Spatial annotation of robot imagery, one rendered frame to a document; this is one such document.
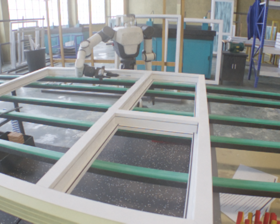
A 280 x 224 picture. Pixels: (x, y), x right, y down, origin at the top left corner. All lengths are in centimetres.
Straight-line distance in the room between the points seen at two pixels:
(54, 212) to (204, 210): 35
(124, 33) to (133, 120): 122
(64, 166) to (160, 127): 48
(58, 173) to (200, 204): 39
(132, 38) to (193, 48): 332
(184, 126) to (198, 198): 45
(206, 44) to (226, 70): 76
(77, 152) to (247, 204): 72
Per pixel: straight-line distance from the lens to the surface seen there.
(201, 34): 522
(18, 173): 132
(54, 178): 64
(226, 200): 101
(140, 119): 97
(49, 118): 119
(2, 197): 65
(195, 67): 536
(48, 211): 56
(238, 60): 516
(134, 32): 210
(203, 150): 74
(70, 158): 70
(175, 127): 95
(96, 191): 108
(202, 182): 61
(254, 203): 103
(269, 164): 132
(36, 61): 593
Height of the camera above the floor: 133
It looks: 23 degrees down
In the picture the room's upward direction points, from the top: straight up
